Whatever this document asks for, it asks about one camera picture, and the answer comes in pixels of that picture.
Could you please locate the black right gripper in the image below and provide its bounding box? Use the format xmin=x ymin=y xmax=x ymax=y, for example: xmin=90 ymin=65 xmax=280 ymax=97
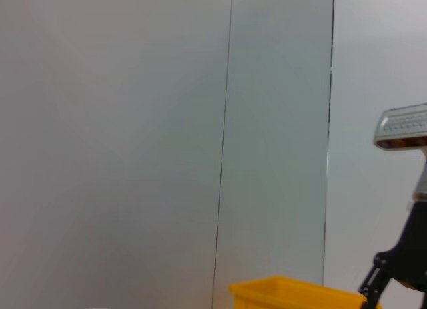
xmin=358 ymin=198 xmax=427 ymax=309

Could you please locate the yellow plastic storage bin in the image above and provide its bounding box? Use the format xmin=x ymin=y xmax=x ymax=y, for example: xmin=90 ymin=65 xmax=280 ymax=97
xmin=228 ymin=275 xmax=420 ymax=309

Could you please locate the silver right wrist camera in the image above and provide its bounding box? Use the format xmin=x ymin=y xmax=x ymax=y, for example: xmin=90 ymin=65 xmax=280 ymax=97
xmin=373 ymin=103 xmax=427 ymax=153

